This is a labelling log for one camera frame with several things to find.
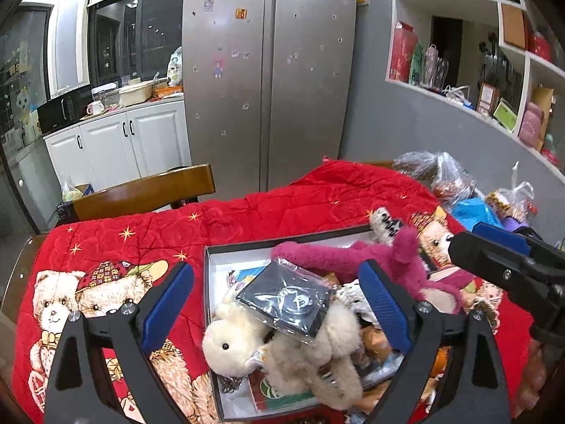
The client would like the pink plush bear toy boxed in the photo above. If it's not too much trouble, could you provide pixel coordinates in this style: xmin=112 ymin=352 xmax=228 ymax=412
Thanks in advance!
xmin=271 ymin=226 xmax=474 ymax=314

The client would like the purple grey fabric bag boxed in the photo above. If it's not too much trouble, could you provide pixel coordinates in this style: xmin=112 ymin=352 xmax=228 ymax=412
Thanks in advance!
xmin=502 ymin=216 xmax=535 ymax=236

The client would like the red gift box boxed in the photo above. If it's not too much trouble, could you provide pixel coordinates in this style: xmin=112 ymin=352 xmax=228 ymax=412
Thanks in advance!
xmin=389 ymin=21 xmax=418 ymax=82

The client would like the silver double door refrigerator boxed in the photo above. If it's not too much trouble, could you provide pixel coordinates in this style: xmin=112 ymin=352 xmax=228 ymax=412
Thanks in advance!
xmin=182 ymin=0 xmax=356 ymax=200

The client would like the wooden chair back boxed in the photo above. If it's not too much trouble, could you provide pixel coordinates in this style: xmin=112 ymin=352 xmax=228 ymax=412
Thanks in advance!
xmin=56 ymin=164 xmax=215 ymax=226

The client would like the clear bag black card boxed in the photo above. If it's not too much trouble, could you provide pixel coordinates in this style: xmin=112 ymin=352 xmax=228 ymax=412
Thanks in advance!
xmin=236 ymin=258 xmax=334 ymax=343

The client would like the clear plastic food bag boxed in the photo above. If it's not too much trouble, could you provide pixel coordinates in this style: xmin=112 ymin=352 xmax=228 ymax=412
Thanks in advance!
xmin=393 ymin=151 xmax=476 ymax=211

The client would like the white wall shelf unit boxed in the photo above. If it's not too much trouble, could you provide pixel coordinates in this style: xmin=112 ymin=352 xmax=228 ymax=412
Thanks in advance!
xmin=386 ymin=0 xmax=564 ymax=170

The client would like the red bear print blanket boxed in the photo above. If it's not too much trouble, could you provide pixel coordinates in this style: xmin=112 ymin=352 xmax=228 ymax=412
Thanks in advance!
xmin=12 ymin=160 xmax=531 ymax=423

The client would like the black microwave oven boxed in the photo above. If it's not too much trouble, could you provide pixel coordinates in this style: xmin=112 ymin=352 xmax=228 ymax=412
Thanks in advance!
xmin=37 ymin=83 xmax=93 ymax=135

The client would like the blue plastic bag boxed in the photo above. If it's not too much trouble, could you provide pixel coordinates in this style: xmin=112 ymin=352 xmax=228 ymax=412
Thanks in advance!
xmin=451 ymin=197 xmax=503 ymax=231

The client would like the person right hand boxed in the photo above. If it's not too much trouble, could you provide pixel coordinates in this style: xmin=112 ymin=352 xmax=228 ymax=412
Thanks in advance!
xmin=511 ymin=340 xmax=547 ymax=418

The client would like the white plush bunny toy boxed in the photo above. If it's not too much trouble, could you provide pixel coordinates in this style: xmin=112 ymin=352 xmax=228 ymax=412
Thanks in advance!
xmin=202 ymin=301 xmax=363 ymax=411

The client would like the white kitchen cabinet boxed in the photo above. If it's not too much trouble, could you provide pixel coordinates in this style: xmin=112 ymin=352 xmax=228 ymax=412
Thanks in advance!
xmin=44 ymin=99 xmax=191 ymax=192

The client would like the black storage box tray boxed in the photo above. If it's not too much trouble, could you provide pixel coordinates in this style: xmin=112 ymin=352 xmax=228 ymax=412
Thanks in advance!
xmin=202 ymin=223 xmax=442 ymax=422

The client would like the furry black hair claw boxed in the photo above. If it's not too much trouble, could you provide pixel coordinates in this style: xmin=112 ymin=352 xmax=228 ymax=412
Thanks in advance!
xmin=369 ymin=207 xmax=403 ymax=246

